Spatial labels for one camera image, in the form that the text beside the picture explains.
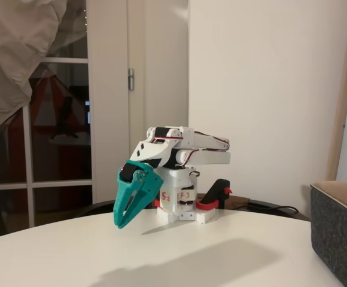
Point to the light wooden post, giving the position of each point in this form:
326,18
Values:
341,119

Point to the grey felt box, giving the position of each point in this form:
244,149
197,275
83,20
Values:
338,239

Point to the white framed glass door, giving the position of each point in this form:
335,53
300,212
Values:
107,119

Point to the metal door hinge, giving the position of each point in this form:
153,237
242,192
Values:
130,79

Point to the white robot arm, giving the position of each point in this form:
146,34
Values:
203,155

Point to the beige curtain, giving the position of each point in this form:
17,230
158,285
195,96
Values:
6,45

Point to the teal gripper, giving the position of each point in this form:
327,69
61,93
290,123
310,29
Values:
127,185

